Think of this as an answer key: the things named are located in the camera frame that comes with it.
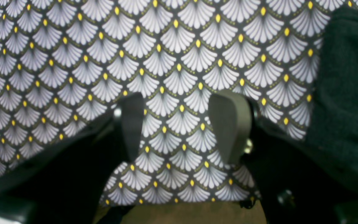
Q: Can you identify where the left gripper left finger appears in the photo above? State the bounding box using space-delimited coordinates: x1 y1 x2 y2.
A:
114 92 145 163

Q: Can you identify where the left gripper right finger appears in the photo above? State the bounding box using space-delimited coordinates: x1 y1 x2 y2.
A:
208 90 253 165

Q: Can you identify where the dark grey T-shirt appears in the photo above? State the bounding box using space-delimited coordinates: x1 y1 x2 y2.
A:
302 6 358 193

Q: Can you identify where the fan-patterned table cloth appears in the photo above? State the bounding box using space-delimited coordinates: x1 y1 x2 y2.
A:
0 0 358 206

